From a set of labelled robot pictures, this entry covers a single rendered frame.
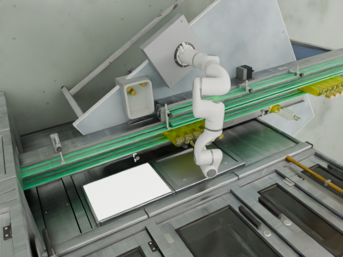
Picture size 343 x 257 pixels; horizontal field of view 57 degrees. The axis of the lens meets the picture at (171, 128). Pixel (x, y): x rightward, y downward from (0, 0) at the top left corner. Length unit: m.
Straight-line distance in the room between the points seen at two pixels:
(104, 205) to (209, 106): 0.74
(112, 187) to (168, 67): 0.79
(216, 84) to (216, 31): 0.76
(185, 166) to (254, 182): 0.41
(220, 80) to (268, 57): 1.09
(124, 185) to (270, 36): 1.49
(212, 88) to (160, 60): 0.55
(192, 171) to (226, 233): 0.45
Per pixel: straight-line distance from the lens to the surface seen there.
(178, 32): 1.96
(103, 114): 1.98
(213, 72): 1.55
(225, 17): 2.21
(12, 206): 1.32
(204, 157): 1.56
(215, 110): 1.44
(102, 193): 1.79
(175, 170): 1.87
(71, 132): 2.52
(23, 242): 1.16
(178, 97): 2.07
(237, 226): 1.60
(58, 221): 1.77
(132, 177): 1.85
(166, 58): 1.95
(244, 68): 2.31
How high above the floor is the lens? 2.50
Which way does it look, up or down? 52 degrees down
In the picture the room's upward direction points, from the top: 131 degrees clockwise
